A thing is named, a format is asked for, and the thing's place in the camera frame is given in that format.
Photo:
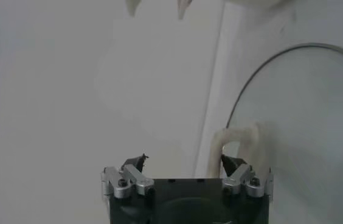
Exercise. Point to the round glass pot lid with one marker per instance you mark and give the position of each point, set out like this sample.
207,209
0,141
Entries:
296,106

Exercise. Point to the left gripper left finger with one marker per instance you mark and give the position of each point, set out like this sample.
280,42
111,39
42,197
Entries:
129,182

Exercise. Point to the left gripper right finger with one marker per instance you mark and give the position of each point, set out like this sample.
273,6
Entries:
246,179

